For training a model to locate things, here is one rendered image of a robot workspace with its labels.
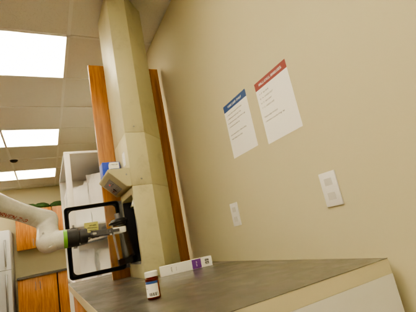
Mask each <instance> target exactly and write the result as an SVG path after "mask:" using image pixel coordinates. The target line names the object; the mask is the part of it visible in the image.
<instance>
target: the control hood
mask: <svg viewBox="0 0 416 312"><path fill-rule="evenodd" d="M108 180H111V181H112V182H114V183H115V184H116V185H118V186H119V187H120V188H121V189H122V190H121V191H120V192H119V193H118V194H117V195H116V196H115V195H114V194H113V193H112V192H110V191H109V190H107V189H106V188H105V187H104V186H105V185H106V184H107V182H108ZM99 185H100V186H102V187H103V188H105V189H106V190H107V191H108V192H110V193H111V194H112V195H114V196H115V197H120V196H122V195H123V194H124V193H125V192H126V191H127V190H128V189H129V188H130V187H131V186H132V183H131V174H130V169H129V168H119V169H111V170H107V171H106V173H105V175H104V176H103V178H102V180H101V181H100V182H99Z"/></svg>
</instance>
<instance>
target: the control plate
mask: <svg viewBox="0 0 416 312"><path fill-rule="evenodd" d="M110 183H111V184H110ZM104 187H105V188H106V189H107V190H109V191H110V192H112V193H113V194H114V195H115V196H116V195H117V194H118V193H119V192H120V191H121V190H122V189H121V188H120V187H119V186H118V185H116V184H115V183H114V182H112V181H111V180H108V182H107V184H106V185H105V186H104ZM116 187H117V189H116ZM113 189H115V190H116V191H114V190H113ZM113 191H114V192H113Z"/></svg>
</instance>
